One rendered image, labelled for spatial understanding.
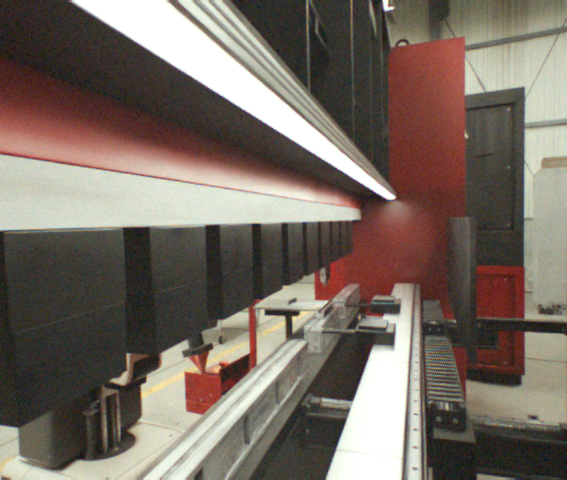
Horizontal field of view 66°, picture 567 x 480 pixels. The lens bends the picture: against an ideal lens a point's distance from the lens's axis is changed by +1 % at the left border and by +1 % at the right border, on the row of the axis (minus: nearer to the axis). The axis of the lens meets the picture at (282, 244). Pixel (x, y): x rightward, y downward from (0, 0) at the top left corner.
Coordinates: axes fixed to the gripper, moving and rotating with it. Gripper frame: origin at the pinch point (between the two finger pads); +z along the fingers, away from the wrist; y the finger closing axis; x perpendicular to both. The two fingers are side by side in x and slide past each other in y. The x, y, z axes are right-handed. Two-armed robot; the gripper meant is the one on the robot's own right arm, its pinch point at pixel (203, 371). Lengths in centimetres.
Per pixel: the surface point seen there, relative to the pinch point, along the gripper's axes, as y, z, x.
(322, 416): 55, 12, -24
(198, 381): 0.9, 2.4, -4.7
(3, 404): 69, -21, -105
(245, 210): 67, -40, -54
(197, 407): -2.3, 11.3, -4.8
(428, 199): 75, -46, 128
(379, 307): 60, -5, 36
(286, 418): 52, 7, -36
